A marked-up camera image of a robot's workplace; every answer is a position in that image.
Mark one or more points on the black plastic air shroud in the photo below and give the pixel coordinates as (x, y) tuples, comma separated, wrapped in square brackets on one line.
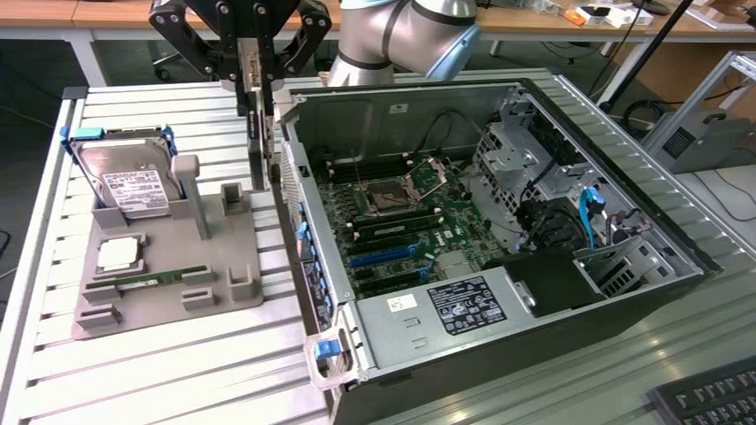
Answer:
[(549, 283)]

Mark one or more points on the CPU socket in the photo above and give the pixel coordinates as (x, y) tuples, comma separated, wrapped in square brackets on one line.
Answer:
[(386, 199)]

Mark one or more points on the hard disk with blue carrier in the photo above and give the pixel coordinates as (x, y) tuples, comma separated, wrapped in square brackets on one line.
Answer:
[(117, 168)]

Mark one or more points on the metal disk bay cage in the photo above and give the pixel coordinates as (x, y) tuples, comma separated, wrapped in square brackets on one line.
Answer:
[(513, 177)]

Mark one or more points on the green motherboard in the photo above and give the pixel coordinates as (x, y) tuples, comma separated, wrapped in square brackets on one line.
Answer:
[(466, 212)]

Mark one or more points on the silver chipset heatsink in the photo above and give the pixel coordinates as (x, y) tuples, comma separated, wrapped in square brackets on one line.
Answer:
[(457, 265)]

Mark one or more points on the black keyboard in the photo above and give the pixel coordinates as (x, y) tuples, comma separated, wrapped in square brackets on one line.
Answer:
[(714, 398)]

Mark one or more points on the black expansion slot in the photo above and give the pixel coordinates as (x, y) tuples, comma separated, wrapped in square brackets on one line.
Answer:
[(377, 246), (389, 285)]

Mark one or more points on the metal socket cover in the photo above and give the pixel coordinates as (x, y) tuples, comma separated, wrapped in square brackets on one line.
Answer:
[(428, 177)]

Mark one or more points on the black office chair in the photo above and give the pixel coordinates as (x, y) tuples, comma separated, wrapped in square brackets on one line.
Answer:
[(160, 71)]

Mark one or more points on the aluminium profile frame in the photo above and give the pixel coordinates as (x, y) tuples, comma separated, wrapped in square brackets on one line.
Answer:
[(737, 57)]

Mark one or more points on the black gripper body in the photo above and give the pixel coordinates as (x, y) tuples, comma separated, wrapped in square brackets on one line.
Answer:
[(248, 5)]

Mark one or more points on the blue expansion slot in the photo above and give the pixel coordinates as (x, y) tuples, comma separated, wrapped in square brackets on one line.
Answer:
[(380, 257)]

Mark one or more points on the grey power supply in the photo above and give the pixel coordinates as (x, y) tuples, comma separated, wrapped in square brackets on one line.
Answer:
[(401, 341)]

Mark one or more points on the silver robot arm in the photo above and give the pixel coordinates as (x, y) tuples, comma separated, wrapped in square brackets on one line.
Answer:
[(384, 44)]

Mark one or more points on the green RAM stick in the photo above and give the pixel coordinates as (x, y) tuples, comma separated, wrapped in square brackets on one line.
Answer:
[(153, 279)]

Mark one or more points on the metal locking lever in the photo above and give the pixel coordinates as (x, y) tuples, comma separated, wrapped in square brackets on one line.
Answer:
[(356, 168)]

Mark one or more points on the wooden desk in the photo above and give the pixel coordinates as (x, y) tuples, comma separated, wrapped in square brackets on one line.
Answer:
[(100, 20), (566, 30)]

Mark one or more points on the grey parts rack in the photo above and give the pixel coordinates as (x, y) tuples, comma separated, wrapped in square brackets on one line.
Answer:
[(165, 265)]

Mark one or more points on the black tripod pole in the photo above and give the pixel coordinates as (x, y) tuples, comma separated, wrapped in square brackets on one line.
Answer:
[(653, 44)]

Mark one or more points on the white small box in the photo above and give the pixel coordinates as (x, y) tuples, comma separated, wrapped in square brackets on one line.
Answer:
[(625, 18)]

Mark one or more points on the grey computer tower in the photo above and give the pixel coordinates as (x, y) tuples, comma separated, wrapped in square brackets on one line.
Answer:
[(708, 141)]

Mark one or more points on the silver CPU chip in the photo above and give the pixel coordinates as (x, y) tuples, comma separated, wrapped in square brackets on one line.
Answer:
[(117, 253)]

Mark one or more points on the black RAM stick with label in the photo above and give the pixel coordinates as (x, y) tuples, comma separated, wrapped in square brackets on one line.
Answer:
[(392, 229)]

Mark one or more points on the orange small box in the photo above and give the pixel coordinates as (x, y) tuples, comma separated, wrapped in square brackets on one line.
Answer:
[(576, 17)]

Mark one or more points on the black open PC case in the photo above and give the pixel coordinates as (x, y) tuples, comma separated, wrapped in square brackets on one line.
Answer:
[(530, 367)]

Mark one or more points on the graphics card with metal bracket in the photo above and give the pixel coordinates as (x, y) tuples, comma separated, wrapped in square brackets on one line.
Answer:
[(260, 133)]

